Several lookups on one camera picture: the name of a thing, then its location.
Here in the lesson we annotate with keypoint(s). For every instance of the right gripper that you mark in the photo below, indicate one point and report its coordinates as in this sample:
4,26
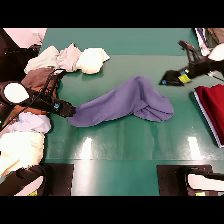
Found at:
175,77

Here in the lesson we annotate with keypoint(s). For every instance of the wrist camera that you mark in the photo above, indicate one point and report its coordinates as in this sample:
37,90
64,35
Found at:
61,73
186,46

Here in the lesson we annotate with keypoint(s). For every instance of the black mounting plate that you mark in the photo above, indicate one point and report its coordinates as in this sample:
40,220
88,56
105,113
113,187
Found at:
61,178
170,180

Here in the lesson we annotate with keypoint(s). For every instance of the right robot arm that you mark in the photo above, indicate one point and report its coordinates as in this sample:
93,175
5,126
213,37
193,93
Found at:
213,65

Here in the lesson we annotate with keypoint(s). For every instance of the white garment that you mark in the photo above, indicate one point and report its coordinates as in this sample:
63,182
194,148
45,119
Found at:
43,59

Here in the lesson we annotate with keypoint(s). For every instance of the brown garment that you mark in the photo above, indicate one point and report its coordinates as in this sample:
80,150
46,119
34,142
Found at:
36,77

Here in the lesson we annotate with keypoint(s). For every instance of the purple garment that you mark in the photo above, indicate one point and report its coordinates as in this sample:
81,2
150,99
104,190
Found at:
133,98

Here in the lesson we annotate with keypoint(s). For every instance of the large cream garment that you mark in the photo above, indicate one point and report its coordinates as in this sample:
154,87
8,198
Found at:
20,150

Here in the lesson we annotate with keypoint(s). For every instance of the lavender garment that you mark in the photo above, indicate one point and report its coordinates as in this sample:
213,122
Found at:
31,122

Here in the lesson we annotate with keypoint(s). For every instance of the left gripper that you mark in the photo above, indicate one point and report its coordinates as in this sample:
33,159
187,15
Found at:
64,108

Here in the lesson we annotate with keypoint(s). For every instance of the red garment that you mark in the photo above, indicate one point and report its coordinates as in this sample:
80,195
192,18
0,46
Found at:
213,106

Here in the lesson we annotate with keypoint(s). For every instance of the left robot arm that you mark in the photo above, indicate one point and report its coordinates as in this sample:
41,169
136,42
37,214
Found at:
15,92

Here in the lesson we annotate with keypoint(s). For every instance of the pale pink garment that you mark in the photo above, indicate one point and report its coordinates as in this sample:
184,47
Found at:
69,56

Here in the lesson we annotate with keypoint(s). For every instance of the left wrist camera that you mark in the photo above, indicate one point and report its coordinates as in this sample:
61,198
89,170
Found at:
61,73

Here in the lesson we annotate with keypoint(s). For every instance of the heap of clothes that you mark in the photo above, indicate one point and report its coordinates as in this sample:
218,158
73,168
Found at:
203,40

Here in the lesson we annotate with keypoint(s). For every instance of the light grey garment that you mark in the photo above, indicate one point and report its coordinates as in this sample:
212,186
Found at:
219,144

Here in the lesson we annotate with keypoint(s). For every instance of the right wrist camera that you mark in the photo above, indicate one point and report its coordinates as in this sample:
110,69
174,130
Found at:
186,46

